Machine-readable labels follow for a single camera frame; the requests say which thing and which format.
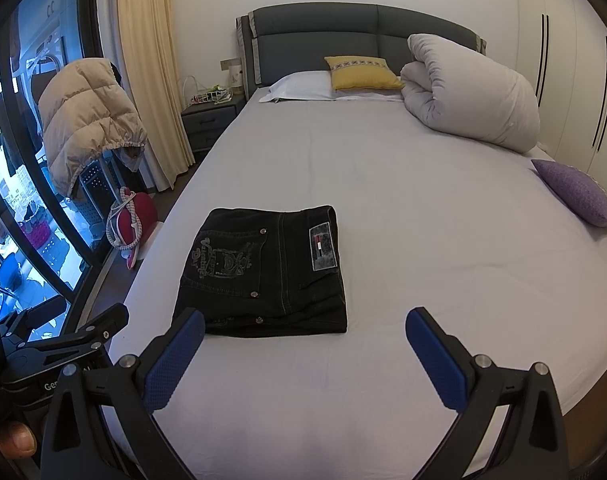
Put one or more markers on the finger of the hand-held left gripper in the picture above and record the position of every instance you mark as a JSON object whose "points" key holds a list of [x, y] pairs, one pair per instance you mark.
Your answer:
{"points": [[101, 327]]}

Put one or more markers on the yellow pillow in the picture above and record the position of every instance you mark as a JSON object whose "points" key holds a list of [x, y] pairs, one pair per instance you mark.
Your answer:
{"points": [[366, 72]]}

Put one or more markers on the black denim pants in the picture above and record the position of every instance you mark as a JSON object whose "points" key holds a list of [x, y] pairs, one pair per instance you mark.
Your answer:
{"points": [[263, 285]]}

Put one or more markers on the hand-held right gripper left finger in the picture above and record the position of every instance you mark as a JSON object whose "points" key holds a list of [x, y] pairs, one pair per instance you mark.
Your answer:
{"points": [[176, 360]]}

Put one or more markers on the white pillow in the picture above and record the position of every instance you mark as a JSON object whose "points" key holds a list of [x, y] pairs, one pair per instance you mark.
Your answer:
{"points": [[298, 85]]}

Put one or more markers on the wall switch plate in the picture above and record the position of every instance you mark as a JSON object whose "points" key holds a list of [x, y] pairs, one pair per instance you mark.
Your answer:
{"points": [[229, 63]]}

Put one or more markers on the perforated white rack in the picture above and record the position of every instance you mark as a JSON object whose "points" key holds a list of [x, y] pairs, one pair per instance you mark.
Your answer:
{"points": [[96, 195]]}

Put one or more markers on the large window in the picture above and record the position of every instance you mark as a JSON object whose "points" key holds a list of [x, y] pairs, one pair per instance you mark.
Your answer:
{"points": [[13, 110]]}

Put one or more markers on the bed with white sheet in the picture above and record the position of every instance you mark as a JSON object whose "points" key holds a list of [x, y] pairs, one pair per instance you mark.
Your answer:
{"points": [[383, 260]]}

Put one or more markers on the grey padded headboard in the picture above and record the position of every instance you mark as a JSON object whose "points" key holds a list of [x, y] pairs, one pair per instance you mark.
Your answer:
{"points": [[333, 30]]}

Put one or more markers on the white folded duvet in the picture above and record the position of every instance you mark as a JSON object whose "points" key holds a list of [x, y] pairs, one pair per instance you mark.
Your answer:
{"points": [[473, 95]]}

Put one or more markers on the person's left hand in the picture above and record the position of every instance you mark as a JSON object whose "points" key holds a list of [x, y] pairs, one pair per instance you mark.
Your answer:
{"points": [[16, 440]]}

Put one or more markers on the cream curtain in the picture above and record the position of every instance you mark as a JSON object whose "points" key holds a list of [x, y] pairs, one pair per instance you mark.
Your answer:
{"points": [[148, 60]]}

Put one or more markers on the beige puffer jacket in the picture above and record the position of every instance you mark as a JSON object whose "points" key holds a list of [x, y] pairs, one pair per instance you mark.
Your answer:
{"points": [[83, 120]]}

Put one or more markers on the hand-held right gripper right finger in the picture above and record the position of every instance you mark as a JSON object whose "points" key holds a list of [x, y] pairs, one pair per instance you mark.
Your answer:
{"points": [[436, 355]]}

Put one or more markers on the grey nightstand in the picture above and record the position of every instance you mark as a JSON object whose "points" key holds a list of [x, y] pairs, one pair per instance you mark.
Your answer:
{"points": [[208, 122]]}

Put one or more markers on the purple pillow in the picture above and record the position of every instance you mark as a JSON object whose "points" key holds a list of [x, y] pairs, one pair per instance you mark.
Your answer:
{"points": [[578, 190]]}

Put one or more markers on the white wardrobe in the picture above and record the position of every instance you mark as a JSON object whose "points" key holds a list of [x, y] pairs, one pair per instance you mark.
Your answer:
{"points": [[573, 60]]}

